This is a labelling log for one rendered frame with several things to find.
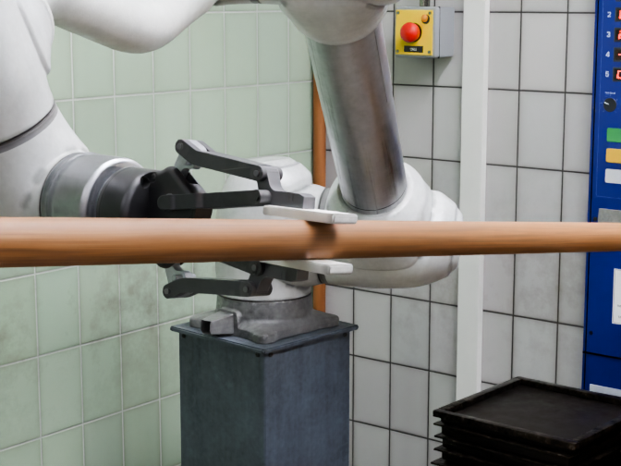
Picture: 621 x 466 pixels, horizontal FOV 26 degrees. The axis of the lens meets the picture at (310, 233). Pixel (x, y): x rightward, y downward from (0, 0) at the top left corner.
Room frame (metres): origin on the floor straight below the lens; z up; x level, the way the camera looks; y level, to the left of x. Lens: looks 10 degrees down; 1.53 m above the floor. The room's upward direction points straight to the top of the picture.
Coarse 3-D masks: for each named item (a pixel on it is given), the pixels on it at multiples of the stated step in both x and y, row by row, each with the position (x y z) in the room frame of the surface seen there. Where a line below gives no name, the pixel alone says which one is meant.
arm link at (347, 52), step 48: (288, 0) 1.65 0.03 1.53; (336, 0) 1.63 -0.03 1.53; (384, 0) 1.63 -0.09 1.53; (336, 48) 1.72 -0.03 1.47; (384, 48) 1.78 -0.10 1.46; (336, 96) 1.79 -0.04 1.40; (384, 96) 1.82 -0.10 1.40; (336, 144) 1.88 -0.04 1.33; (384, 144) 1.87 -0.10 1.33; (336, 192) 2.01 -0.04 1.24; (384, 192) 1.94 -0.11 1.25; (432, 192) 2.07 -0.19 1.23
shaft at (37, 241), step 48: (0, 240) 0.76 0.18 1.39; (48, 240) 0.79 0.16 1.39; (96, 240) 0.82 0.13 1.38; (144, 240) 0.85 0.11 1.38; (192, 240) 0.88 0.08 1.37; (240, 240) 0.92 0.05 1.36; (288, 240) 0.96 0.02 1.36; (336, 240) 1.00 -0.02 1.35; (384, 240) 1.05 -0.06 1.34; (432, 240) 1.10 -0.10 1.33; (480, 240) 1.16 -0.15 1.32; (528, 240) 1.22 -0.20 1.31; (576, 240) 1.29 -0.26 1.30
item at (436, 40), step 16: (400, 16) 2.72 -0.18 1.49; (416, 16) 2.69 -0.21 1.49; (432, 16) 2.67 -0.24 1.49; (448, 16) 2.70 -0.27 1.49; (432, 32) 2.67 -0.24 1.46; (448, 32) 2.71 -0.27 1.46; (400, 48) 2.72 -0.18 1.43; (416, 48) 2.69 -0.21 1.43; (432, 48) 2.67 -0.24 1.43; (448, 48) 2.71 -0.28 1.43
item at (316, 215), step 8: (264, 208) 1.02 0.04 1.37; (272, 208) 1.01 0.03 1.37; (280, 208) 1.01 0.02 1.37; (288, 208) 1.00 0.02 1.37; (296, 208) 1.01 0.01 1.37; (280, 216) 1.01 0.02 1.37; (288, 216) 1.00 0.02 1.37; (296, 216) 1.00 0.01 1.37; (304, 216) 0.99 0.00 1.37; (312, 216) 0.99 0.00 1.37; (320, 216) 0.98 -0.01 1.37; (328, 216) 0.98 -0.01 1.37; (336, 216) 0.98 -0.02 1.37; (344, 216) 0.98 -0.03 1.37; (352, 216) 0.99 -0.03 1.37
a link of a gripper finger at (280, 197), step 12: (276, 168) 1.04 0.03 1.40; (264, 180) 1.03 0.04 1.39; (276, 180) 1.04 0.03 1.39; (276, 192) 1.02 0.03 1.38; (288, 192) 1.01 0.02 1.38; (300, 192) 1.02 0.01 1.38; (276, 204) 1.02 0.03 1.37; (288, 204) 1.01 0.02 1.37; (300, 204) 1.01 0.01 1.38; (312, 204) 1.01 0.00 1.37
